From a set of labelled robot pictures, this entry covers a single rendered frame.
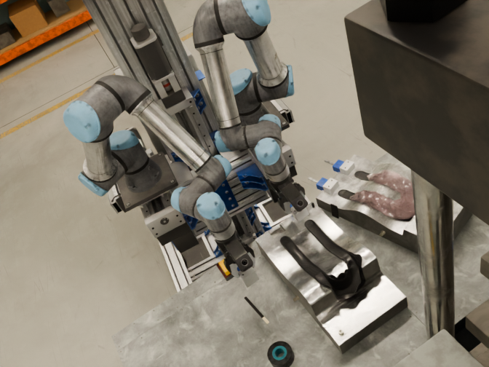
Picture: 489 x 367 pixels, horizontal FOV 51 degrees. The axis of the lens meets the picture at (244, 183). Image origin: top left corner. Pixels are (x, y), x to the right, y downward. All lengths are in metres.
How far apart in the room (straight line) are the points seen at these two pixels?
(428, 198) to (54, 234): 3.25
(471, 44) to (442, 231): 0.41
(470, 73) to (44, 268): 3.35
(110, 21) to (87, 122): 0.51
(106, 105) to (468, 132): 1.15
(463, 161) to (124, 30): 1.52
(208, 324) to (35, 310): 1.82
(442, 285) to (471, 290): 0.74
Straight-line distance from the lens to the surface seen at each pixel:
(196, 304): 1.93
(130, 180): 2.04
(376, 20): 0.63
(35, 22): 6.29
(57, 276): 3.57
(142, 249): 3.34
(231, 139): 1.69
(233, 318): 1.84
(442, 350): 0.95
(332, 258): 1.74
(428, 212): 0.86
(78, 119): 1.52
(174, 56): 2.01
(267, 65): 1.82
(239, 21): 1.61
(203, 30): 1.64
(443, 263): 0.98
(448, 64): 0.55
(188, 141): 1.60
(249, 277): 1.73
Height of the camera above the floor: 2.33
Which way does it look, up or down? 44 degrees down
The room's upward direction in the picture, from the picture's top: 24 degrees counter-clockwise
